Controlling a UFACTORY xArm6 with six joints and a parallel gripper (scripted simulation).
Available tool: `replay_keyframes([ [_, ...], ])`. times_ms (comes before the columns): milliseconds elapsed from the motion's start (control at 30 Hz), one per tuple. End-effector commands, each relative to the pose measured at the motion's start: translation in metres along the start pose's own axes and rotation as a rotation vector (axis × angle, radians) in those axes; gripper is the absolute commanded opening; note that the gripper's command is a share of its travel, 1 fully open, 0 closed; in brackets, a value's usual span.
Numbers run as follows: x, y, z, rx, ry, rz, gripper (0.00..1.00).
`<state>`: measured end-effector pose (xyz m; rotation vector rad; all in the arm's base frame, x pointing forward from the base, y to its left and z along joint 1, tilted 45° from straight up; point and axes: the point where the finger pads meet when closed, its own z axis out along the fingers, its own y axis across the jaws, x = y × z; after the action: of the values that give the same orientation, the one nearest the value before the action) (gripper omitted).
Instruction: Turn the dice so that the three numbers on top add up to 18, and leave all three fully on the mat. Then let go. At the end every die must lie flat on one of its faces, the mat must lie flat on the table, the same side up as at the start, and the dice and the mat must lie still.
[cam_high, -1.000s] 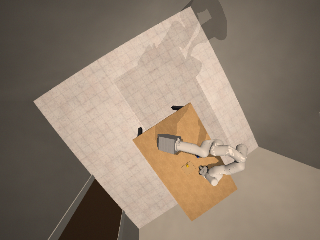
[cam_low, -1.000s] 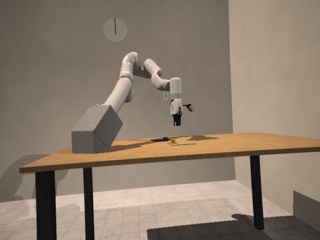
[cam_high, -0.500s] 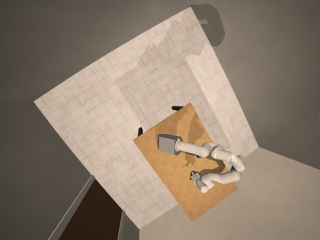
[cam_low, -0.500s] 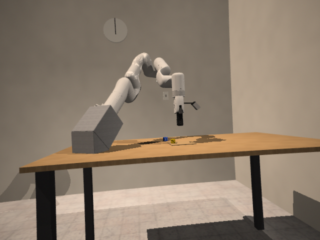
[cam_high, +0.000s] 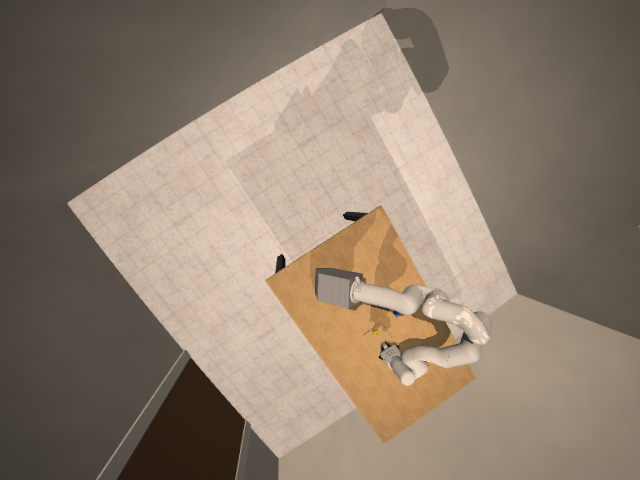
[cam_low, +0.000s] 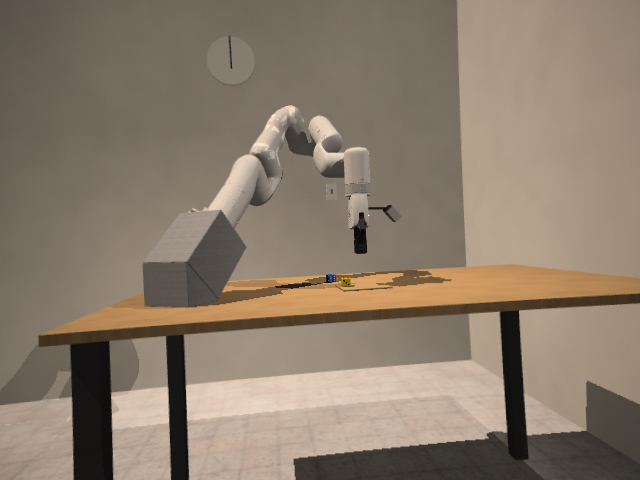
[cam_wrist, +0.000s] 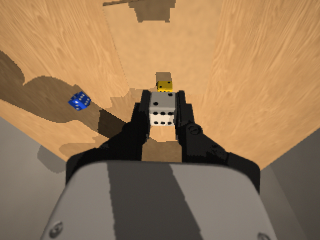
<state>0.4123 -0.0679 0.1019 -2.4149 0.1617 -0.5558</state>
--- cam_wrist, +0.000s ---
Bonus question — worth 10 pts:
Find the yellow die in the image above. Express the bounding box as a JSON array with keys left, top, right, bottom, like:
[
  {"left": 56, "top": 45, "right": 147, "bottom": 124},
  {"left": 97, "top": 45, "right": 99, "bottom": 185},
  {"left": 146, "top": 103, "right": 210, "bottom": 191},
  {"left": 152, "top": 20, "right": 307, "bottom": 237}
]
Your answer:
[{"left": 157, "top": 81, "right": 172, "bottom": 92}]

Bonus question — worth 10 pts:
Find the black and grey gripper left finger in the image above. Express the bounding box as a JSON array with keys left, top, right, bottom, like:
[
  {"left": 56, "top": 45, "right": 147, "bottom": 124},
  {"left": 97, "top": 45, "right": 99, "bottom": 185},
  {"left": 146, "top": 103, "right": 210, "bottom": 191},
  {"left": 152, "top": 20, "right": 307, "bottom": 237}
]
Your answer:
[{"left": 65, "top": 90, "right": 151, "bottom": 186}]

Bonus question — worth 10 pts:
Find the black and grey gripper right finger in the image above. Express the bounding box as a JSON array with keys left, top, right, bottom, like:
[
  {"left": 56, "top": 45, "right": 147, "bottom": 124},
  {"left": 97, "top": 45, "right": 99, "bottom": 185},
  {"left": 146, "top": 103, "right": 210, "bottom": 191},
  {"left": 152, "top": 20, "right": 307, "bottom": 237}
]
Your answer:
[{"left": 175, "top": 90, "right": 260, "bottom": 196}]

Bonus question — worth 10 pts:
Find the blue die with white pips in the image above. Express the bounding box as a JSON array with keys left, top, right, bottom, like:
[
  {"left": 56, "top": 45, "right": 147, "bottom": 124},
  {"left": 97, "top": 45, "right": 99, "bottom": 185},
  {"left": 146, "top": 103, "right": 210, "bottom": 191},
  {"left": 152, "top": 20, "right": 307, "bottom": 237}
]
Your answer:
[{"left": 68, "top": 91, "right": 91, "bottom": 111}]

